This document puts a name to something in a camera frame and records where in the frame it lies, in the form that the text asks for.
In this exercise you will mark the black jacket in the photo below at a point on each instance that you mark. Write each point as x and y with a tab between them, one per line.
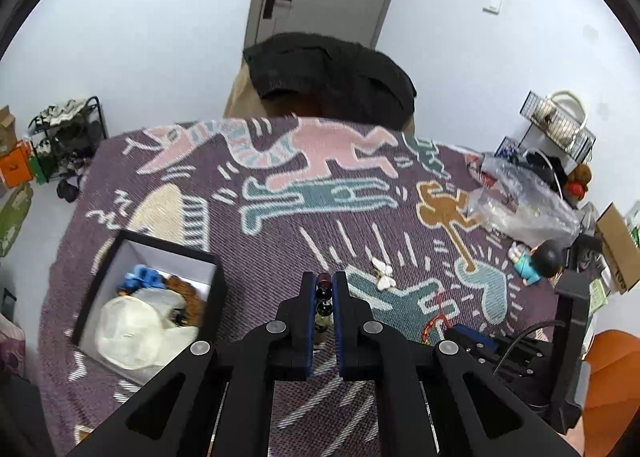
340	72

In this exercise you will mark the black device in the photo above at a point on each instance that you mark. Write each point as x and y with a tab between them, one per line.
585	249

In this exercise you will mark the pale sneakers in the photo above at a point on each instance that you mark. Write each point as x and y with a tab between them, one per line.
60	112

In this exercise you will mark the pink cloth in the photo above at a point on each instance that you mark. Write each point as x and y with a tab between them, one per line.
10	337

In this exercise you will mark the black box white inside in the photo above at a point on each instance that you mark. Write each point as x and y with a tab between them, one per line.
150	257

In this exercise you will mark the white pouch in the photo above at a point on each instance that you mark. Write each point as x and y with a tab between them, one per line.
130	332

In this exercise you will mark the orange cloth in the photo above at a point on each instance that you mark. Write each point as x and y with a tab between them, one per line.
615	387

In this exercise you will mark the large cardboard box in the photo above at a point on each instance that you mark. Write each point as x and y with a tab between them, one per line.
617	247

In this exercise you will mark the white light switch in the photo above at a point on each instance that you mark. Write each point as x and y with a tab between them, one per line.
492	3

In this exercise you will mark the white butterfly hair clip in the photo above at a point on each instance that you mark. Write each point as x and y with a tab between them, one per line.
384	274

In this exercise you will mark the blue figurine black head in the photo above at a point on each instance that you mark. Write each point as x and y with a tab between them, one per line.
547	254

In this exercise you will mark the green floor mat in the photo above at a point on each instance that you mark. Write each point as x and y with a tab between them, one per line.
15	217

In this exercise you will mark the printed blanket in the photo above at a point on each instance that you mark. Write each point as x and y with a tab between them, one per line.
300	247

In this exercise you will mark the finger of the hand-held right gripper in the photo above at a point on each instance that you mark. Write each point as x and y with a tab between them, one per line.
472	337

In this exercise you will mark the clear plastic bag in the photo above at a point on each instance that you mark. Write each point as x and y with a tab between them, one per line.
530	207

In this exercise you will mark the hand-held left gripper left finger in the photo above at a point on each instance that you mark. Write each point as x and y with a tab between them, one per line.
307	347

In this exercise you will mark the black slippers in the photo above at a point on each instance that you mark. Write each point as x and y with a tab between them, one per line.
69	189

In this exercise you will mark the green bag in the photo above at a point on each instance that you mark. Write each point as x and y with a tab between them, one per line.
37	169

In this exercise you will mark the white handbag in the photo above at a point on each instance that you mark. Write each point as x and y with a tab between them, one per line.
562	129

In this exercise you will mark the brown plush toy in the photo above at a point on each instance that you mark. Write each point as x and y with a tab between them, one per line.
579	182

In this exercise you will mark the orange box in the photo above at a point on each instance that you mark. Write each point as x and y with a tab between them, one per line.
15	164

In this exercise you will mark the small open cardboard box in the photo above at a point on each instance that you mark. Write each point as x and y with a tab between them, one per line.
7	129

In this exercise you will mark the dark cloth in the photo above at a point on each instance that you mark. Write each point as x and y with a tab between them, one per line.
20	417

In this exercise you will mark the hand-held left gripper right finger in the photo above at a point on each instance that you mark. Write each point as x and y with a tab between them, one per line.
339	337

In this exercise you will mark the black shoe rack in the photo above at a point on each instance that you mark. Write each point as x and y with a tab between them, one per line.
75	147

